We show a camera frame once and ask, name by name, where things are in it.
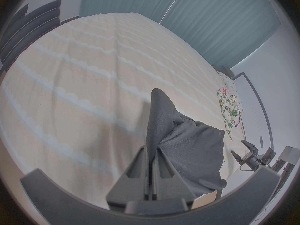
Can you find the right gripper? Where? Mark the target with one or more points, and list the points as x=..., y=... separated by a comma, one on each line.
x=254, y=162

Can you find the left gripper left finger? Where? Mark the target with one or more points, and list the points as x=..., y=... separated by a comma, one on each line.
x=131, y=189

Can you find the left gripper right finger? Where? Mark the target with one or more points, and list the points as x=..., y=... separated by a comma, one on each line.
x=171, y=189

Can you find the black shirt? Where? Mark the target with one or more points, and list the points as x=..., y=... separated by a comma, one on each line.
x=192, y=149

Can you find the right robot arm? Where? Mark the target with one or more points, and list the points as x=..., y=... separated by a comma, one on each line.
x=269, y=155

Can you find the bed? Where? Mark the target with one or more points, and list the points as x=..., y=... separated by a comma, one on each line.
x=93, y=78

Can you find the purple garment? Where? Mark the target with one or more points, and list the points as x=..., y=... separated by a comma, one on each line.
x=237, y=122

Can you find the white printed pyjama top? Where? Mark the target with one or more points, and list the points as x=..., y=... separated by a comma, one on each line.
x=228, y=109

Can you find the pink garment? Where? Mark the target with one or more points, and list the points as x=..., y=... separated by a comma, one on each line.
x=225, y=90

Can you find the white printed pillow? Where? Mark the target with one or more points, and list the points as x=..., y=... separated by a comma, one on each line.
x=233, y=88

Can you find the grey bedside table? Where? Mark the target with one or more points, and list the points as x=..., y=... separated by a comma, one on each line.
x=222, y=70

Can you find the blue-green curtain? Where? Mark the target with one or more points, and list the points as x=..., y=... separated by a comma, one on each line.
x=129, y=1
x=222, y=20

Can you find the dark grey chest of drawers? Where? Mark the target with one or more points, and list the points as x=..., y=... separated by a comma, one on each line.
x=30, y=27

